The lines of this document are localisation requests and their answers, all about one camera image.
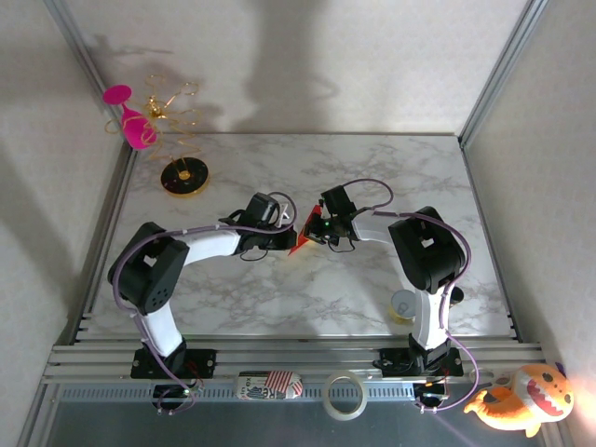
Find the yellow tin can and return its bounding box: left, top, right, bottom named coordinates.
left=389, top=289, right=417, bottom=323

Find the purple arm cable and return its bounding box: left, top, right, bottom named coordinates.
left=114, top=191, right=299, bottom=415
left=342, top=179, right=481, bottom=415

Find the clear tape roll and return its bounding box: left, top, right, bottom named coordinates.
left=323, top=371, right=369, bottom=422

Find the aluminium frame corner post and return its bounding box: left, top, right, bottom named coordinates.
left=44, top=0, right=136, bottom=155
left=458, top=0, right=549, bottom=150

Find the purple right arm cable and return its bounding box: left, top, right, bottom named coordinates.
left=342, top=179, right=481, bottom=415

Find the aluminium rail frame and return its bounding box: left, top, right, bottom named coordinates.
left=41, top=342, right=546, bottom=386

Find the aluminium table side rail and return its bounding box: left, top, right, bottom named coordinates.
left=460, top=143, right=521, bottom=341
left=69, top=143, right=140, bottom=345

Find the red paper sheet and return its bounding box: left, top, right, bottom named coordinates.
left=287, top=204, right=325, bottom=257

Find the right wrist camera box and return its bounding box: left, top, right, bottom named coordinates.
left=320, top=184, right=358, bottom=218

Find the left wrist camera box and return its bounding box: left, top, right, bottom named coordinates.
left=244, top=192, right=283, bottom=225

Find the small circuit board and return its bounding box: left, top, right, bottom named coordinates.
left=151, top=384, right=206, bottom=412
left=413, top=379, right=451, bottom=404

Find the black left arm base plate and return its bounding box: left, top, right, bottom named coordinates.
left=129, top=346, right=218, bottom=379

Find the orange plush toy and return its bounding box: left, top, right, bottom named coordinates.
left=463, top=362, right=575, bottom=438

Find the grey perforated cable channel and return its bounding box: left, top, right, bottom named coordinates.
left=55, top=384, right=420, bottom=404

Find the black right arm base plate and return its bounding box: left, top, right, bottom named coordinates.
left=374, top=346, right=465, bottom=378

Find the pink plastic wine glass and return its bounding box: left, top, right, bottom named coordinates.
left=102, top=84, right=160, bottom=151

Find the gold wire glass rack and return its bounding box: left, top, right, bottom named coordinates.
left=104, top=73, right=211, bottom=197

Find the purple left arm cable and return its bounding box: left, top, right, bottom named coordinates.
left=114, top=191, right=299, bottom=415

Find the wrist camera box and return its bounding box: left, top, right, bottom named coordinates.
left=244, top=192, right=283, bottom=225
left=320, top=184, right=358, bottom=218

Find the red white striped pouch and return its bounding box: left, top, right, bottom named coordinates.
left=235, top=370, right=305, bottom=401

